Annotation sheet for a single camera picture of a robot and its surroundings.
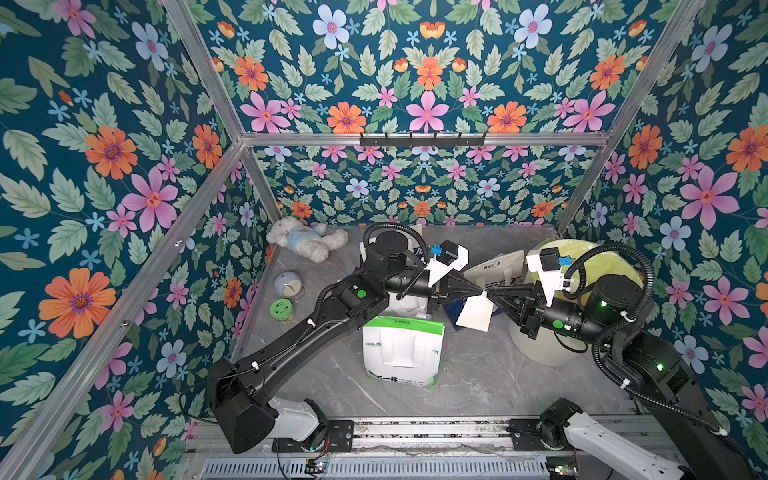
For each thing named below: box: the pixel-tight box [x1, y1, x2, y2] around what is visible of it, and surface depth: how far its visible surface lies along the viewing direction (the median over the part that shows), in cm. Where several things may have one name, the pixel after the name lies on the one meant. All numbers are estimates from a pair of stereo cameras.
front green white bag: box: [362, 316, 445, 386], surface depth 72 cm
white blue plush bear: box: [266, 216, 349, 264], surface depth 106 cm
